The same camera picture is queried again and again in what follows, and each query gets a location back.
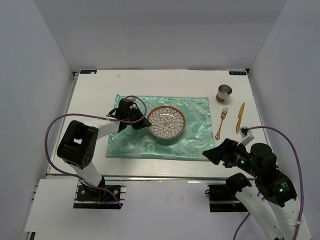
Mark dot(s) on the left blue table sticker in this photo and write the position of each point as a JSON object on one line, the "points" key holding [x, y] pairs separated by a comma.
{"points": [[89, 72]]}

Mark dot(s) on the blue table sticker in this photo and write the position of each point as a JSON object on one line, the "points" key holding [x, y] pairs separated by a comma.
{"points": [[237, 73], [89, 72]]}

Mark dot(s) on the gold knife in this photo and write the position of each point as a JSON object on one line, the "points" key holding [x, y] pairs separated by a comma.
{"points": [[240, 115]]}

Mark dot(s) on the floral patterned ceramic plate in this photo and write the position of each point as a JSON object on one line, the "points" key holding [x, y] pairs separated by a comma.
{"points": [[167, 122]]}

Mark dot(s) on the gold fork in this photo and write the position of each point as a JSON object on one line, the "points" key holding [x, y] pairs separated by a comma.
{"points": [[222, 117]]}

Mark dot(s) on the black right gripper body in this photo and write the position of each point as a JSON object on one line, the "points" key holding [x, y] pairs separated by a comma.
{"points": [[237, 156]]}

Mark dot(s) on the metal cup with paper sleeve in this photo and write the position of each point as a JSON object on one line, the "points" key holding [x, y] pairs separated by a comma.
{"points": [[223, 93]]}

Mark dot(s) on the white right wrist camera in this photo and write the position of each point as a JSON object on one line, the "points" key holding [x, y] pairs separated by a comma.
{"points": [[246, 136]]}

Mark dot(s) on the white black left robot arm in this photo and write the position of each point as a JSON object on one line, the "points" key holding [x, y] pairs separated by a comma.
{"points": [[78, 143]]}

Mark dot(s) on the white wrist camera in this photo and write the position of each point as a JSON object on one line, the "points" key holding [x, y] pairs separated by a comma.
{"points": [[133, 105], [246, 136]]}

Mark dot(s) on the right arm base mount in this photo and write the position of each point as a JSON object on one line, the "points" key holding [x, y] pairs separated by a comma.
{"points": [[222, 202]]}

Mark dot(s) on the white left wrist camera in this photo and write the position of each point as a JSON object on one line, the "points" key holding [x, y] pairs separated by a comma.
{"points": [[133, 105]]}

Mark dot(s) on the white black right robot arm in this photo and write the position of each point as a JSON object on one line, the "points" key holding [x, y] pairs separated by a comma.
{"points": [[272, 200]]}

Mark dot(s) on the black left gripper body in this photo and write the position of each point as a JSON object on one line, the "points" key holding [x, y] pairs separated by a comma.
{"points": [[135, 114]]}

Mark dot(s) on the right blue table sticker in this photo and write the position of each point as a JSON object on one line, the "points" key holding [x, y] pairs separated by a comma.
{"points": [[237, 73]]}

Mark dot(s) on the green satin placemat cloth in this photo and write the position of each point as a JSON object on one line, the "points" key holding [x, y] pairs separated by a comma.
{"points": [[197, 136]]}

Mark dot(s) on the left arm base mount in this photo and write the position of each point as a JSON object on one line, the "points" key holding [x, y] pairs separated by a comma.
{"points": [[91, 198]]}

